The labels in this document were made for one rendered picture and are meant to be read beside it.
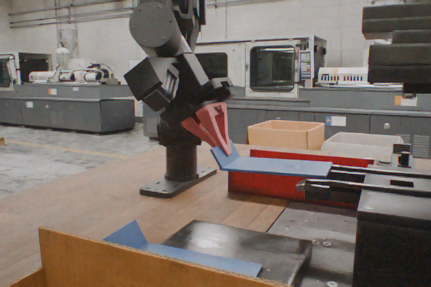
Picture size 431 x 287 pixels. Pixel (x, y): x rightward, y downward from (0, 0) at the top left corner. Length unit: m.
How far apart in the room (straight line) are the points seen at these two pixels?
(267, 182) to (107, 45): 9.29
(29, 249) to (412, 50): 0.48
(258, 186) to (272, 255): 0.26
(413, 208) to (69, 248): 0.33
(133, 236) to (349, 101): 4.64
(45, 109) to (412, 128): 6.85
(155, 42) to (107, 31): 9.40
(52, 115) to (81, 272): 7.94
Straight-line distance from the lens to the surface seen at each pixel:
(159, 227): 0.53
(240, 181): 0.66
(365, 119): 4.95
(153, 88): 0.44
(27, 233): 0.57
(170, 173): 0.71
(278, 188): 0.64
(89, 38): 10.30
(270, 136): 2.77
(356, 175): 0.51
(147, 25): 0.46
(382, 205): 0.39
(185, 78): 0.49
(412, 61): 0.37
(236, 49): 5.48
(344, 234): 0.53
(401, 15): 0.41
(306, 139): 2.72
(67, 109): 7.89
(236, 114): 5.47
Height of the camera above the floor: 1.11
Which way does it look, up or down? 9 degrees down
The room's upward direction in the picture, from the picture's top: straight up
